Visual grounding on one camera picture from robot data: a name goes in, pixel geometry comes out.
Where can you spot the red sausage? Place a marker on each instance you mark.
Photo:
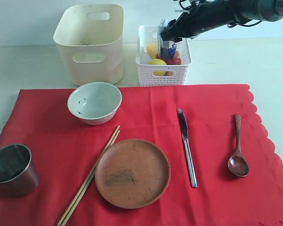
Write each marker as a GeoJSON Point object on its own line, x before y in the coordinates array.
{"type": "Point", "coordinates": [173, 61]}

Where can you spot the steel table knife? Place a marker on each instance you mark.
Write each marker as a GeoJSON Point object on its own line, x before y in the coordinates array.
{"type": "Point", "coordinates": [184, 131]}

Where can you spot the orange fried nugget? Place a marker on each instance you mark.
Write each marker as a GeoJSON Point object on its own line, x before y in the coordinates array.
{"type": "Point", "coordinates": [177, 55]}

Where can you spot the yellow cheese wedge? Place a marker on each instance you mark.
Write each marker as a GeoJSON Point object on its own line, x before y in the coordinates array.
{"type": "Point", "coordinates": [152, 51]}

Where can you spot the white ceramic bowl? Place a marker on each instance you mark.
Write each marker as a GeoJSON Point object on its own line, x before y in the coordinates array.
{"type": "Point", "coordinates": [95, 103]}

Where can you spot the brown egg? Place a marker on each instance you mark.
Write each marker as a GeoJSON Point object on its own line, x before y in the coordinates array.
{"type": "Point", "coordinates": [168, 73]}

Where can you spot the yellow lemon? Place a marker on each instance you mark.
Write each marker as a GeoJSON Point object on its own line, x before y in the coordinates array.
{"type": "Point", "coordinates": [156, 63]}

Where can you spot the cream plastic tub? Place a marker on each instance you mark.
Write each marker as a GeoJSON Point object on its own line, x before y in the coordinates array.
{"type": "Point", "coordinates": [89, 41]}

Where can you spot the wooden chopstick left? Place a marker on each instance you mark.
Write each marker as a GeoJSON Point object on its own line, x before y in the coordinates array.
{"type": "Point", "coordinates": [86, 179]}

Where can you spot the white perforated basket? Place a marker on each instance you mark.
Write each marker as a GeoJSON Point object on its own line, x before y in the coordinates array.
{"type": "Point", "coordinates": [147, 34]}

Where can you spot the blue white milk carton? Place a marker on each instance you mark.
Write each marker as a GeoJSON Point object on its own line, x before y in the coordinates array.
{"type": "Point", "coordinates": [166, 48]}

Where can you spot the brown wooden spoon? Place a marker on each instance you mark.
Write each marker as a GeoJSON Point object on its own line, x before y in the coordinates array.
{"type": "Point", "coordinates": [237, 164]}

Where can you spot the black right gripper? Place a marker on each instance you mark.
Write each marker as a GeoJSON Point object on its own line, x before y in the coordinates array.
{"type": "Point", "coordinates": [203, 18]}

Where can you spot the stainless steel cup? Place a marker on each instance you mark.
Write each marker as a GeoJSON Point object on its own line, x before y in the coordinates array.
{"type": "Point", "coordinates": [18, 176]}

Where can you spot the brown wooden plate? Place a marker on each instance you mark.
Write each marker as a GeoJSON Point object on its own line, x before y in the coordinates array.
{"type": "Point", "coordinates": [132, 174]}

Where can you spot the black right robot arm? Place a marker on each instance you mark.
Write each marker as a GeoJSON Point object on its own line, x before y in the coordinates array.
{"type": "Point", "coordinates": [247, 13]}

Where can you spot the red tablecloth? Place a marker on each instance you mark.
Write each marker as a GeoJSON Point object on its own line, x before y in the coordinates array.
{"type": "Point", "coordinates": [171, 156]}

